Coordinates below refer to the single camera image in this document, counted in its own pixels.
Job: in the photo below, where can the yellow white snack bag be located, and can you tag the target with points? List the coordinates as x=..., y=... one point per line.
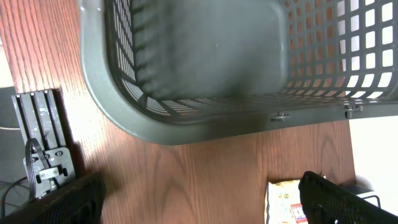
x=282, y=203

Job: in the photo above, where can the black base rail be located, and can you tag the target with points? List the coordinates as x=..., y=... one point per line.
x=47, y=160

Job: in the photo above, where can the dark grey plastic basket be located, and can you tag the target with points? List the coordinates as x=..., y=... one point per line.
x=175, y=72

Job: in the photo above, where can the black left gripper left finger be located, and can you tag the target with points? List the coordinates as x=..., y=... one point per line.
x=80, y=201

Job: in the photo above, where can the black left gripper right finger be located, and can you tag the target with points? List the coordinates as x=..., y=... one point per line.
x=325, y=202

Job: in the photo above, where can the white barcode scanner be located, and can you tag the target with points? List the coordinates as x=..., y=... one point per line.
x=386, y=199

